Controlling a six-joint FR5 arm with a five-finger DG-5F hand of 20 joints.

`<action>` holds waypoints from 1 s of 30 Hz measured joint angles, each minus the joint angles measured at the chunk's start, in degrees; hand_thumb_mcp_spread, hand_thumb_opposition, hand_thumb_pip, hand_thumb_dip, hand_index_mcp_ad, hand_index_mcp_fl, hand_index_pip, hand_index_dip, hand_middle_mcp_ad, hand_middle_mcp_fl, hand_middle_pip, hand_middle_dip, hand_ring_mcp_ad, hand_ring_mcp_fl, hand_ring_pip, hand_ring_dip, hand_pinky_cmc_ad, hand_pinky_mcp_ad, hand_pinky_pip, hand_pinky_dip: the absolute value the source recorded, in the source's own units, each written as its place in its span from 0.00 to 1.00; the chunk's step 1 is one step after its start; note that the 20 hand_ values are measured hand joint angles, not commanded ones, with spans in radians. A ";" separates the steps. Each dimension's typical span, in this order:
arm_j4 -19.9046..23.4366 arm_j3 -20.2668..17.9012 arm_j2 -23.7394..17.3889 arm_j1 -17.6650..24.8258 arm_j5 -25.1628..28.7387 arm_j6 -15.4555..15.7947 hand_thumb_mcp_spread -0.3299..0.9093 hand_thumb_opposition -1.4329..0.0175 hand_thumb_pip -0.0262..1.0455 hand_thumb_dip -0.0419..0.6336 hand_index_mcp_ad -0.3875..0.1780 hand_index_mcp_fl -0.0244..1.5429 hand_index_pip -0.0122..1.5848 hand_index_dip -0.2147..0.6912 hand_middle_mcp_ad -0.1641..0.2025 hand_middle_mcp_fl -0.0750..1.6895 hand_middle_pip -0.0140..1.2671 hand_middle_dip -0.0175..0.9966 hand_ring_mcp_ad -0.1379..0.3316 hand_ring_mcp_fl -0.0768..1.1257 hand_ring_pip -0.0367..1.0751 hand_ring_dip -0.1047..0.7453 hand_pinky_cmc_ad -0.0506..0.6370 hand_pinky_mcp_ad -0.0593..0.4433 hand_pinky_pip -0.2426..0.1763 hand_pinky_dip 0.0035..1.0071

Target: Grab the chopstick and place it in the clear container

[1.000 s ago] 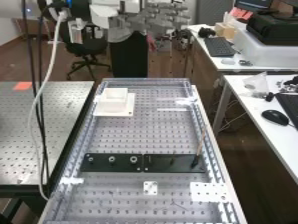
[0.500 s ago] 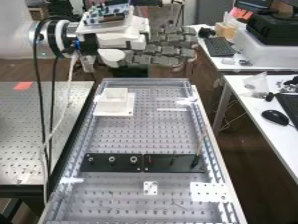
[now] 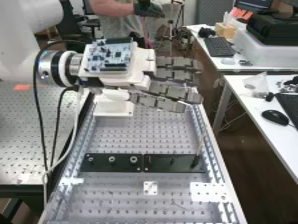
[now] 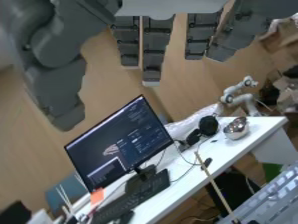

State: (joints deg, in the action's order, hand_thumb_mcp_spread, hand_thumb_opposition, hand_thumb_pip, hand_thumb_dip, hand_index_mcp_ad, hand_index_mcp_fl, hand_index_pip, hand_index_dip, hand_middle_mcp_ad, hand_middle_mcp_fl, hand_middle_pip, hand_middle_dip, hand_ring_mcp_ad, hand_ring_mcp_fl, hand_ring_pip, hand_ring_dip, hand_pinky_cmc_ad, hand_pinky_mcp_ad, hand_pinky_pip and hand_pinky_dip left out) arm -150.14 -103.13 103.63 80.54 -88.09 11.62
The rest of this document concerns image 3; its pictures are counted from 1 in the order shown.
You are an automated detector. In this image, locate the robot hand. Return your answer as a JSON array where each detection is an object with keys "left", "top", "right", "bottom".
[{"left": 77, "top": 37, "right": 206, "bottom": 114}]

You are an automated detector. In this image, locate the small white box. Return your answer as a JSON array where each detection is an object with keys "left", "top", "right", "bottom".
[{"left": 93, "top": 91, "right": 135, "bottom": 118}]

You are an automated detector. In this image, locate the person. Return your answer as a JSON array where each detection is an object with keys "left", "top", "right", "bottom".
[{"left": 86, "top": 0, "right": 166, "bottom": 45}]

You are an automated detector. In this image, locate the white desk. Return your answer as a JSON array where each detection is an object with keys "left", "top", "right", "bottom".
[
  {"left": 185, "top": 23, "right": 298, "bottom": 75},
  {"left": 211, "top": 73, "right": 298, "bottom": 185}
]

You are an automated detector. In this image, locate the black keyboard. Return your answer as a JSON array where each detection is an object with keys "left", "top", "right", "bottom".
[
  {"left": 202, "top": 36, "right": 237, "bottom": 58},
  {"left": 274, "top": 92, "right": 298, "bottom": 130}
]

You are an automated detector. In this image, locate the black office chair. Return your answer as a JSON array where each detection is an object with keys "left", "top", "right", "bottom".
[{"left": 56, "top": 0, "right": 101, "bottom": 40}]

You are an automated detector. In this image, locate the cardboard box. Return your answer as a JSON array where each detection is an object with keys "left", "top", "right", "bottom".
[{"left": 214, "top": 20, "right": 237, "bottom": 41}]

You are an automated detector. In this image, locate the clear plastic bag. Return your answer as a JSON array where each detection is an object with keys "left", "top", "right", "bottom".
[{"left": 242, "top": 70, "right": 270, "bottom": 98}]

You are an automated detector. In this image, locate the black plate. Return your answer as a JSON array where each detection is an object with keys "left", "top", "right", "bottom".
[{"left": 78, "top": 152, "right": 209, "bottom": 174}]

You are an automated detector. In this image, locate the translucent plastic bin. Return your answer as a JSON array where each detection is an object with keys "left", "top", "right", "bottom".
[{"left": 231, "top": 27, "right": 298, "bottom": 70}]

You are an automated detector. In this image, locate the clear box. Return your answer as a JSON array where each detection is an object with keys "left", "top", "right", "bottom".
[{"left": 40, "top": 95, "right": 249, "bottom": 224}]

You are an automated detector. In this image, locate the black printer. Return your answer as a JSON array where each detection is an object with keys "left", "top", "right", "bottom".
[{"left": 245, "top": 10, "right": 298, "bottom": 47}]

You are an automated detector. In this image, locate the black mouse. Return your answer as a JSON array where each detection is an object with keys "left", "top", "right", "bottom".
[{"left": 260, "top": 108, "right": 291, "bottom": 127}]

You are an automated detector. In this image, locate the small white square block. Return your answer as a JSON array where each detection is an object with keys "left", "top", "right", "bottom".
[{"left": 141, "top": 180, "right": 159, "bottom": 196}]

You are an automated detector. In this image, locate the black cable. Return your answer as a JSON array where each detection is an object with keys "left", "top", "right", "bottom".
[
  {"left": 32, "top": 39, "right": 88, "bottom": 175},
  {"left": 49, "top": 85, "right": 82, "bottom": 168}
]

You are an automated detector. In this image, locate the white cable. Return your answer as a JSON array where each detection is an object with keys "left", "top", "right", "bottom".
[{"left": 41, "top": 89, "right": 86, "bottom": 205}]

